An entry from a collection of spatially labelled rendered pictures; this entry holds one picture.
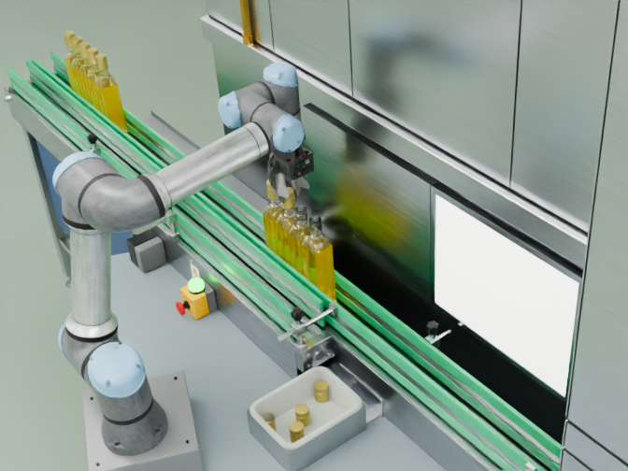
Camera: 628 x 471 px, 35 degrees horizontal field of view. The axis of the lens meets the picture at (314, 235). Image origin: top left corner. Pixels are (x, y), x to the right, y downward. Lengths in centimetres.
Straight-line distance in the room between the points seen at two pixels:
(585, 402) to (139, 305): 160
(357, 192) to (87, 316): 70
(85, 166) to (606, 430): 114
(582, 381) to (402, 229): 94
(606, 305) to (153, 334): 160
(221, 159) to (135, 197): 20
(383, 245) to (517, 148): 58
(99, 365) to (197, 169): 49
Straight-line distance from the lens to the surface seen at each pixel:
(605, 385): 147
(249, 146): 208
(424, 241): 228
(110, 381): 220
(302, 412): 237
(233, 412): 248
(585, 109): 181
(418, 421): 231
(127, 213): 200
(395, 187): 228
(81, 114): 343
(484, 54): 194
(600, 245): 134
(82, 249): 217
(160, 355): 267
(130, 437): 231
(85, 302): 224
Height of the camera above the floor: 255
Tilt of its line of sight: 37 degrees down
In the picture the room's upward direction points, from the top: 5 degrees counter-clockwise
